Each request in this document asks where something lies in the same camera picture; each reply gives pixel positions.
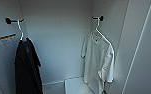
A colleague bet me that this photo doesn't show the white t-shirt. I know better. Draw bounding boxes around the white t-shirt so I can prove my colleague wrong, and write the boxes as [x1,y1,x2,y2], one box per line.
[79,30,116,94]

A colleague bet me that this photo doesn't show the black garment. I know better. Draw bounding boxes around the black garment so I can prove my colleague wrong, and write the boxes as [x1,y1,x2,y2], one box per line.
[13,37,45,94]

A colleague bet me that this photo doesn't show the white wardrobe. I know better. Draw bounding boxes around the white wardrobe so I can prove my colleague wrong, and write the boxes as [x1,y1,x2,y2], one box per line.
[0,0,133,94]

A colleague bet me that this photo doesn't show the orange white warning label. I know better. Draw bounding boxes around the orange white warning label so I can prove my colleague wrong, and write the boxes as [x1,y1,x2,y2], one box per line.
[0,32,19,59]

